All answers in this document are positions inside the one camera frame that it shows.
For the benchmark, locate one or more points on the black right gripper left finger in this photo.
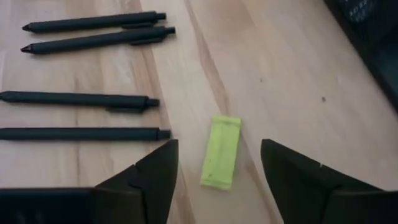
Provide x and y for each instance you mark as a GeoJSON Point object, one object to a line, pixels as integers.
{"type": "Point", "coordinates": [149, 193]}

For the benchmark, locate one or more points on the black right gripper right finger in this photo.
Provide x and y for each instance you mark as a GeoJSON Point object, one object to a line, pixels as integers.
{"type": "Point", "coordinates": [295, 186]}

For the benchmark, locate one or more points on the yellow sticky note pad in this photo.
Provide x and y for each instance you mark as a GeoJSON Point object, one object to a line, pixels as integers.
{"type": "Point", "coordinates": [220, 152]}

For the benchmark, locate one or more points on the black click pen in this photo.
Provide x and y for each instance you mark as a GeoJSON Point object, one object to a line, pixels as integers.
{"type": "Point", "coordinates": [77, 133]}
{"type": "Point", "coordinates": [93, 40]}
{"type": "Point", "coordinates": [93, 21]}
{"type": "Point", "coordinates": [77, 99]}

